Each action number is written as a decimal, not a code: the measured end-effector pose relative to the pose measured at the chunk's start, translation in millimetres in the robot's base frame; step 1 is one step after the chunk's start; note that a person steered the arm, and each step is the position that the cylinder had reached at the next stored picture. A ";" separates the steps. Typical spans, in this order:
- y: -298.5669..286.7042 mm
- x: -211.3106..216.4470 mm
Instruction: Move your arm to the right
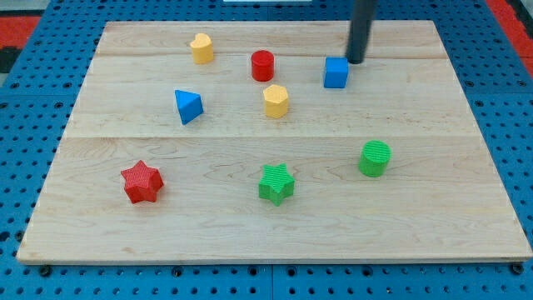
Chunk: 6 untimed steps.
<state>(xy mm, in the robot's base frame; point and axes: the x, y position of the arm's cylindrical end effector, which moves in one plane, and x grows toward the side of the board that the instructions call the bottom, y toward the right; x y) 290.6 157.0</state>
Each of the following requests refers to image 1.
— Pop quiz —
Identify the green star block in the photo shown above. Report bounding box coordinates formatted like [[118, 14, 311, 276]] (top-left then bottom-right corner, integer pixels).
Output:
[[258, 163, 295, 207]]

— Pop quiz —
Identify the light wooden board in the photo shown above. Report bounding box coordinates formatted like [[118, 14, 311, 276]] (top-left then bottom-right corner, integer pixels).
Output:
[[17, 21, 532, 265]]

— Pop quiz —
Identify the yellow hexagon block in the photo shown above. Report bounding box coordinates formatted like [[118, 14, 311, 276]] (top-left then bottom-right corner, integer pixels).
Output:
[[263, 84, 289, 118]]

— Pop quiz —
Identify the blue triangle block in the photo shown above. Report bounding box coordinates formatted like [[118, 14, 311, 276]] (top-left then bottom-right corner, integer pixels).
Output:
[[174, 90, 204, 125]]

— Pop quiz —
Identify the red cylinder block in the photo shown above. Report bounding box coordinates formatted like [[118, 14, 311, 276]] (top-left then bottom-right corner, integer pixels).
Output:
[[251, 50, 275, 82]]

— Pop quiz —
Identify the blue cube block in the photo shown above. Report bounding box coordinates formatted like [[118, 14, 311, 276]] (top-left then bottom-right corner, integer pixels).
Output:
[[323, 57, 349, 88]]

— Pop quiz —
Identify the green cylinder block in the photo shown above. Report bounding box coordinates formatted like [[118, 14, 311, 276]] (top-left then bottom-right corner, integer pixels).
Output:
[[358, 140, 391, 178]]

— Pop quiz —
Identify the yellow heart block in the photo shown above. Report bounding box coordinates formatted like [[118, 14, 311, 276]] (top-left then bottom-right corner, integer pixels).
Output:
[[190, 32, 214, 64]]

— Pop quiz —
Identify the red star block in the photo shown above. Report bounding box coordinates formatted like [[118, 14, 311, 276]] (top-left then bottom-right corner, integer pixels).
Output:
[[121, 160, 164, 204]]

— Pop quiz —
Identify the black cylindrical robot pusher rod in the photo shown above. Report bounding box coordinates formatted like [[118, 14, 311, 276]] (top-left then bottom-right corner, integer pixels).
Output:
[[345, 0, 377, 64]]

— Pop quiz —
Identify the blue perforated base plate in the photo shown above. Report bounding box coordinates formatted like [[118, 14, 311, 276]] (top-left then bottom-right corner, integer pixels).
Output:
[[1, 0, 532, 299]]

